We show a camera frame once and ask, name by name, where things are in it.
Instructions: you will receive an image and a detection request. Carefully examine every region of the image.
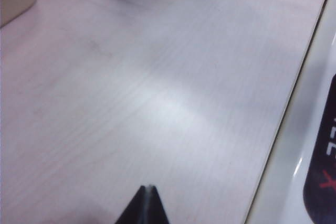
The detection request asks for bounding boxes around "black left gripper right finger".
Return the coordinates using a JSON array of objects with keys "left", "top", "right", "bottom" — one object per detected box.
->
[{"left": 148, "top": 185, "right": 170, "bottom": 224}]

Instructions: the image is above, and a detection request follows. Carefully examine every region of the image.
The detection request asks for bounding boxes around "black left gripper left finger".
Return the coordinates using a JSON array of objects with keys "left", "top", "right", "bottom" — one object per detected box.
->
[{"left": 114, "top": 185, "right": 149, "bottom": 224}]

